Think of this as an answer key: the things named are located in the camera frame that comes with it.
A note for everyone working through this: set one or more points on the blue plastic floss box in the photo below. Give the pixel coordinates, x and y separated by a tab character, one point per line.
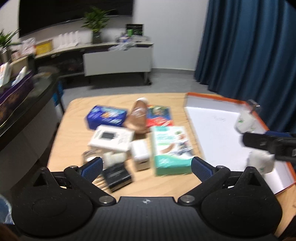
106	117

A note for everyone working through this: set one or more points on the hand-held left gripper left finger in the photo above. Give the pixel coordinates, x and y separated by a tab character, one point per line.
92	168

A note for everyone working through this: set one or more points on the white power adapter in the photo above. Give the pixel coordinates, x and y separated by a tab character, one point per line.
140	154

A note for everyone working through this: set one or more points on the white router with antennas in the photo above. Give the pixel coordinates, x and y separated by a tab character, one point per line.
68	39

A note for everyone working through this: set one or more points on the dark blue curtain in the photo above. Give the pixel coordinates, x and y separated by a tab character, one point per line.
249	46

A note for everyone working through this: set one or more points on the brown cosmetic tube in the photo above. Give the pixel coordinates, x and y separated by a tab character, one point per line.
137	117

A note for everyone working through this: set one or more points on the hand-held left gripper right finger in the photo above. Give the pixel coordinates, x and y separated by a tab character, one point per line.
201	168

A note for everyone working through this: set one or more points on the white product box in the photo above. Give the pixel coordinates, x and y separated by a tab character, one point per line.
112	138

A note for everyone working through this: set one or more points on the black television screen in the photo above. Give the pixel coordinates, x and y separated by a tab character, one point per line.
69	11

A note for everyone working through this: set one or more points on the black charger plug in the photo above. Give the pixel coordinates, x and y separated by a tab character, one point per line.
116	177

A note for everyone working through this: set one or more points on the yellow cardboard box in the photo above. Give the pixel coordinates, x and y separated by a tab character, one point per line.
44	47

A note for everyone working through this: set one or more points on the white green plug-in diffuser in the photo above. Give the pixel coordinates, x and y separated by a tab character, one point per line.
245	122

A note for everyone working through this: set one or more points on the orange white cardboard box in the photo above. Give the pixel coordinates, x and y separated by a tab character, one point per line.
219	136

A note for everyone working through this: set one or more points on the blue water bottle pack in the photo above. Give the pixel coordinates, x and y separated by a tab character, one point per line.
57	95

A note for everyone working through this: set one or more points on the white grey media cabinet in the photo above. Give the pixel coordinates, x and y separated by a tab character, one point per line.
115	61

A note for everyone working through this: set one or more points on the red playing card box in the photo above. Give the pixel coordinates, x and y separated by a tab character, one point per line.
159	115

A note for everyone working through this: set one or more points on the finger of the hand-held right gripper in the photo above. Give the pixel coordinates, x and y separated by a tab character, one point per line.
256	142
277	134

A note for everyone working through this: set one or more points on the teal bandage box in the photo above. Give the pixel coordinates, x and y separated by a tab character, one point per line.
170	150

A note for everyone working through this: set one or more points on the clear glass liquid bottle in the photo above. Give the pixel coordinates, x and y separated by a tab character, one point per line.
111	158

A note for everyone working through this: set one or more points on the pile of clear plastic bags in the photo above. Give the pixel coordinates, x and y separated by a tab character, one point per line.
126	42

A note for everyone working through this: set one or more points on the black green box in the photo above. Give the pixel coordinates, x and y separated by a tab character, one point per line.
135	29

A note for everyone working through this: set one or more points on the dark side counter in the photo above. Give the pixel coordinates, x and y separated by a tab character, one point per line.
30	115

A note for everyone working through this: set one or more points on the potted green plant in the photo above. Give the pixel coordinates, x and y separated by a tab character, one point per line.
5	44
96	20

